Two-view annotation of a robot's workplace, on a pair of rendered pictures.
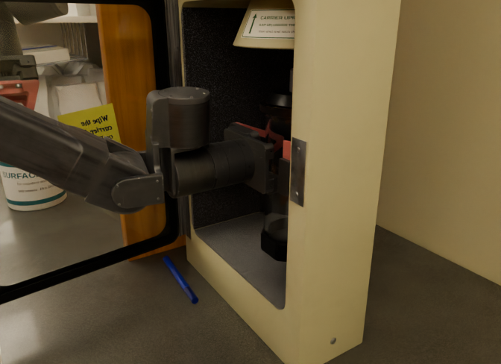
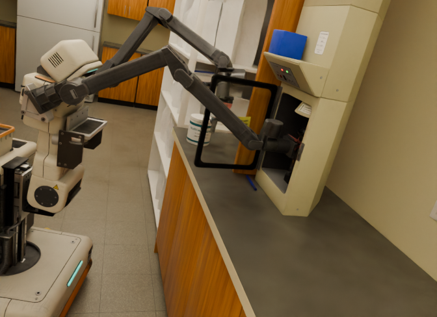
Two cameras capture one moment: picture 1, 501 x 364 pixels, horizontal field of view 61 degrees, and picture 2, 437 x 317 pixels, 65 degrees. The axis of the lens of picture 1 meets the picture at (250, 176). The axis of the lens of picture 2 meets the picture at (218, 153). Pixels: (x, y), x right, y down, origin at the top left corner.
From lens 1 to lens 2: 0.87 m
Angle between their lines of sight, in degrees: 13
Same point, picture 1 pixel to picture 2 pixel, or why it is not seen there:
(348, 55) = (322, 125)
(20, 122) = (235, 118)
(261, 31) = (303, 110)
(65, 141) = (242, 126)
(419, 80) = (367, 139)
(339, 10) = (322, 114)
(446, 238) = (359, 205)
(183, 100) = (275, 124)
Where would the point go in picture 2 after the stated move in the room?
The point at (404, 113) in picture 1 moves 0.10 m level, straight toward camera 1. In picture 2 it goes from (359, 150) to (352, 153)
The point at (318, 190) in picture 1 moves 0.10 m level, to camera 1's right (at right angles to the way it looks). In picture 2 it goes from (304, 158) to (331, 167)
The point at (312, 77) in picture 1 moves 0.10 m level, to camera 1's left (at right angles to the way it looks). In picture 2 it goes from (310, 128) to (283, 121)
